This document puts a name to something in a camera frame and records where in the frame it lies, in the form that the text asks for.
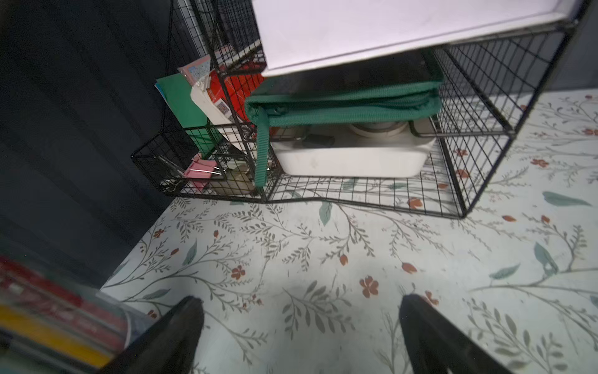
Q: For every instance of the white paper tray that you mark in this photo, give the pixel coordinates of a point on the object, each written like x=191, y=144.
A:
x=307, y=35

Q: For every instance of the red white small box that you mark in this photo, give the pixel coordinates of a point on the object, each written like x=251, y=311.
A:
x=223, y=103

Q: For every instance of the white plastic tub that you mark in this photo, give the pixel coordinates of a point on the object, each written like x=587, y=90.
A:
x=382, y=150

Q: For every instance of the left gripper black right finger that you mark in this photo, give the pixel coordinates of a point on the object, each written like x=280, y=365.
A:
x=435, y=345

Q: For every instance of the green paper sheet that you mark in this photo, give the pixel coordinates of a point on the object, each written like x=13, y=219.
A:
x=176, y=92

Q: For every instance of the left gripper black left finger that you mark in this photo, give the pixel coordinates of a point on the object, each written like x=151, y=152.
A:
x=169, y=346

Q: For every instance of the black wire desk organizer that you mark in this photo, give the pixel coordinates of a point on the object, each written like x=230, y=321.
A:
x=491, y=86

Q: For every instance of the green folder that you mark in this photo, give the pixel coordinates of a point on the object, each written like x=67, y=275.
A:
x=396, y=88

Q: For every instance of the pink binder clip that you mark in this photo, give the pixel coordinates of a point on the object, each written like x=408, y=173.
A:
x=202, y=169

